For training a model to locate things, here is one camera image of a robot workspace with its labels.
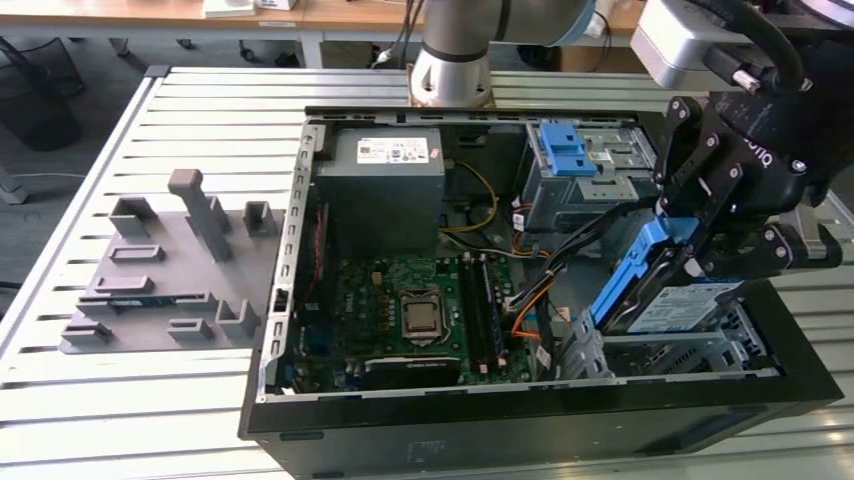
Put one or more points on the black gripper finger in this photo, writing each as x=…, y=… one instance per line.
x=694, y=175
x=747, y=255

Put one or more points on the grey power supply unit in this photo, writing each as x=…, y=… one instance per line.
x=380, y=210

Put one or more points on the hard disk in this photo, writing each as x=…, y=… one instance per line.
x=681, y=310

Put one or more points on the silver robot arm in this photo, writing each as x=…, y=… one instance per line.
x=454, y=75

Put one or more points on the wooden desk white frame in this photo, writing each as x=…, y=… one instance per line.
x=134, y=20
x=347, y=15

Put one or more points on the grey metal disk bay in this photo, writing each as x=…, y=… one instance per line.
x=667, y=341

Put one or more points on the black RAM stick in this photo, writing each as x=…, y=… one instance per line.
x=494, y=320

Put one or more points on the grey parts rack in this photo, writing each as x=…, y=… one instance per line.
x=167, y=280

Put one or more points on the grey metal foot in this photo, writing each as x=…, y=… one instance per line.
x=9, y=192

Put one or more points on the black PC case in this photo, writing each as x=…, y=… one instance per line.
x=467, y=440

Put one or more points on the small white box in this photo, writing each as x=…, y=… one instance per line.
x=276, y=4

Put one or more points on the blue drive latch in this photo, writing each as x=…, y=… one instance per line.
x=563, y=150

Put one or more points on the black mesh bin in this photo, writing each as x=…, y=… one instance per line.
x=40, y=115

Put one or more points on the silver CPU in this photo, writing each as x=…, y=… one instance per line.
x=422, y=317

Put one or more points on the grey metal drive cage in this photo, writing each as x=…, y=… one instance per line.
x=601, y=195

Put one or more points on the green motherboard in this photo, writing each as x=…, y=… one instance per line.
x=363, y=300

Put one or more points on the black RAM slot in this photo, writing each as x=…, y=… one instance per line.
x=474, y=320

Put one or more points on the black graphics card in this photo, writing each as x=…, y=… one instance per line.
x=410, y=372

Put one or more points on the CPU socket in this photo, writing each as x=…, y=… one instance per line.
x=423, y=294

